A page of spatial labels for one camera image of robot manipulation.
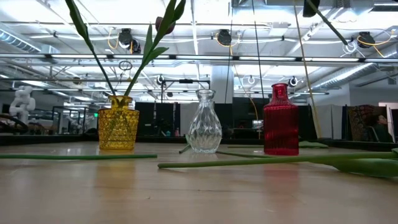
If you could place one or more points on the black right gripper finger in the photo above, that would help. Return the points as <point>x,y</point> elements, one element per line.
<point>312,11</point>

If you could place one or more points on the large-leafed green tulip stem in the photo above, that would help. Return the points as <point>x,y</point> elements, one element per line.
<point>77,21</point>

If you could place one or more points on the thin green stem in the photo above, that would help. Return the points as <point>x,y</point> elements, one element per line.
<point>77,157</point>

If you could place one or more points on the red glass vase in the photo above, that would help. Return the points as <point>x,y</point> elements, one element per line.
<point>281,124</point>

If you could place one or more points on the clear glass vase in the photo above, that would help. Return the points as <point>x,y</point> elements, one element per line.
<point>204,124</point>

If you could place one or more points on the yellow glass vase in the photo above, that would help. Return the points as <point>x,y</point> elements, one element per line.
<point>118,127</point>

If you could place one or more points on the small black ceiling reel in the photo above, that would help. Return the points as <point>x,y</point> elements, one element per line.
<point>292,81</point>
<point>160,80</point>

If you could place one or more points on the black partition panel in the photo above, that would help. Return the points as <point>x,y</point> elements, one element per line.
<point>155,115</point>
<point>242,109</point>

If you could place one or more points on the patterned hanging cloth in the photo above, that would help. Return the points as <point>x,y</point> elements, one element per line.
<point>360,123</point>

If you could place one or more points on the long ceiling light bar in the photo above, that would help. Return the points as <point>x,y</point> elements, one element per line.
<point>199,58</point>

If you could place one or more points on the person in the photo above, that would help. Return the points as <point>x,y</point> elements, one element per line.
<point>382,130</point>

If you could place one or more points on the black background stand frame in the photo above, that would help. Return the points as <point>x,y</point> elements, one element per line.
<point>186,81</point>

